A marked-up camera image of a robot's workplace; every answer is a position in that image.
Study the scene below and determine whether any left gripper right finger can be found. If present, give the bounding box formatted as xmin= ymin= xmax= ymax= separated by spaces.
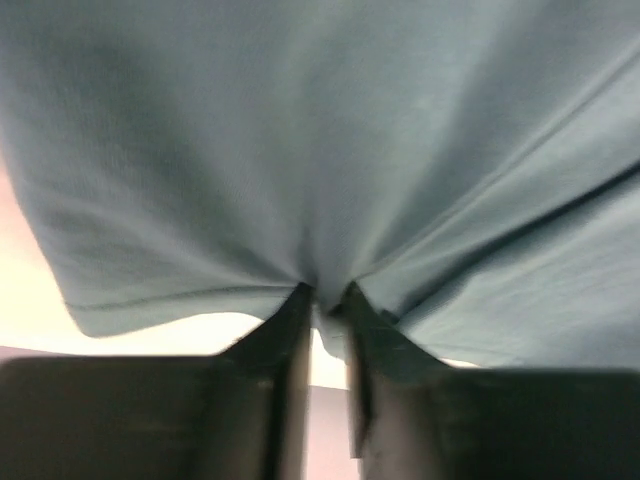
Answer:
xmin=342 ymin=285 xmax=639 ymax=480

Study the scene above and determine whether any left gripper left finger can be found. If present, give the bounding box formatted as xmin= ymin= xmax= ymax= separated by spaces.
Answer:
xmin=1 ymin=284 xmax=313 ymax=480

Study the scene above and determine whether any grey-blue t shirt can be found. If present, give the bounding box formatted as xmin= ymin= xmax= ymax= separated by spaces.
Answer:
xmin=1 ymin=1 xmax=639 ymax=368

